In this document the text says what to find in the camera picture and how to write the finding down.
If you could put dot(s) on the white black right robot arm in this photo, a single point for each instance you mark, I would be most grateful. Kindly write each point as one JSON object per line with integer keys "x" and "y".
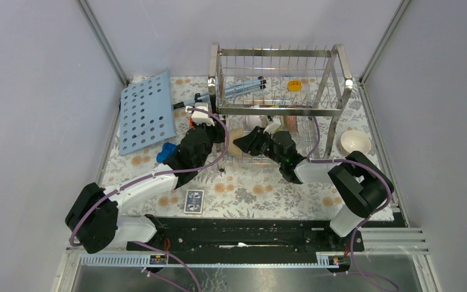
{"x": 364, "y": 189}

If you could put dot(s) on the blue playing card box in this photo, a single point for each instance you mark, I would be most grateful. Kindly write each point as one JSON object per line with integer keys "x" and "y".
{"x": 194, "y": 201}

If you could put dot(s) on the small orange yellow cup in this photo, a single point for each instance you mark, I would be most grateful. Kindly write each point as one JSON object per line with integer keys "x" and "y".
{"x": 294, "y": 85}

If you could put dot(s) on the light blue perforated panel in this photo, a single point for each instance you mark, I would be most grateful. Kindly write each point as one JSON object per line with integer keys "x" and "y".
{"x": 146, "y": 114}

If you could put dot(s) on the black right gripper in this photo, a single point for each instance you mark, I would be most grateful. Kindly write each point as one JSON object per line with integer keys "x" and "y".
{"x": 249, "y": 143}

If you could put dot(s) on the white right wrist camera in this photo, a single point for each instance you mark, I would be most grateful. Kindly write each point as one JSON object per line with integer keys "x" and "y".
{"x": 273, "y": 125}

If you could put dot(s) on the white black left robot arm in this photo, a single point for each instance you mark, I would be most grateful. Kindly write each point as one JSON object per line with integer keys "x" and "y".
{"x": 96, "y": 218}

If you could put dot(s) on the white ceramic bowl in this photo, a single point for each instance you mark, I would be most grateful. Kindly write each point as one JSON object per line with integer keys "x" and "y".
{"x": 253, "y": 121}

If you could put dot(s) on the floral patterned table mat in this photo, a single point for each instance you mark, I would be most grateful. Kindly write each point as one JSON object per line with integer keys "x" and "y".
{"x": 249, "y": 187}

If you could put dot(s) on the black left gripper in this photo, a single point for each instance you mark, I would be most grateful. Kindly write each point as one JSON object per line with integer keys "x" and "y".
{"x": 217, "y": 129}

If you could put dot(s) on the stainless steel dish rack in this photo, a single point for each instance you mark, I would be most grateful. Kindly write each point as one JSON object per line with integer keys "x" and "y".
{"x": 325, "y": 74}

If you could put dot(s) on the blue toy car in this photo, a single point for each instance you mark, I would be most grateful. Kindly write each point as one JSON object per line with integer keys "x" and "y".
{"x": 166, "y": 151}

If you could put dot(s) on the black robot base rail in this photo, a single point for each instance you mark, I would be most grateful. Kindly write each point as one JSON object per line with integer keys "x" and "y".
{"x": 249, "y": 241}

